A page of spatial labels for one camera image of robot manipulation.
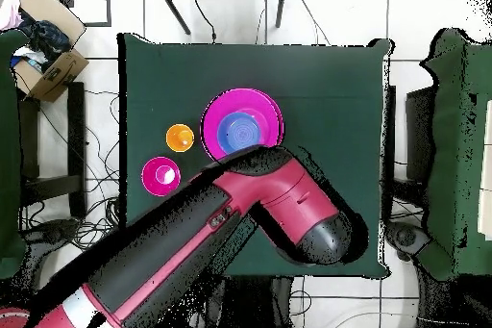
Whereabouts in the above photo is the blue bowl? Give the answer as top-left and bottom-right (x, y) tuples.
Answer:
(216, 112), (263, 155)

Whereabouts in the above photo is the large pink bowl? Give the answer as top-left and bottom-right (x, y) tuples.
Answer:
(200, 88), (285, 162)

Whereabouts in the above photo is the orange cup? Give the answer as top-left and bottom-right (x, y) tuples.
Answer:
(165, 123), (196, 153)

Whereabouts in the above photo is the small magenta bowl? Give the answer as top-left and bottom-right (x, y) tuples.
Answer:
(140, 156), (182, 197)

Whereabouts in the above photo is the dark green tablecloth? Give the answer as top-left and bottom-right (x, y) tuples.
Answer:
(116, 32), (394, 279)

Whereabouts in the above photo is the dark grey chair base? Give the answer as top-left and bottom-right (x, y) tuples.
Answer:
(20, 217), (82, 256)
(385, 221), (431, 261)

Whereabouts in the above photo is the cardboard box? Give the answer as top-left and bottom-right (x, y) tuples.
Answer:
(10, 0), (90, 103)

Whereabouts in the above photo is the green cloth covered table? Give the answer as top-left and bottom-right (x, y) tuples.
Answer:
(420, 28), (492, 281)
(0, 29), (29, 280)

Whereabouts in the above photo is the dark blue clothing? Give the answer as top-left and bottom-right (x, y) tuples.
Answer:
(18, 10), (73, 71)

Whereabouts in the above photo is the pink cloth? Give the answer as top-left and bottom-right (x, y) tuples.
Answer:
(0, 0), (24, 32)

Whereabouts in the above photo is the black power cable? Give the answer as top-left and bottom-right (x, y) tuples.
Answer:
(192, 0), (219, 44)

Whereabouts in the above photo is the tangle of black cables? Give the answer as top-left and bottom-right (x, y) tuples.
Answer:
(20, 88), (122, 252)

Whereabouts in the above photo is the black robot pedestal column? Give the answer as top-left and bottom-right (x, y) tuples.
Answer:
(214, 275), (295, 328)

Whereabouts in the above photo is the black stool frame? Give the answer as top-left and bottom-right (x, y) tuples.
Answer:
(16, 81), (87, 219)

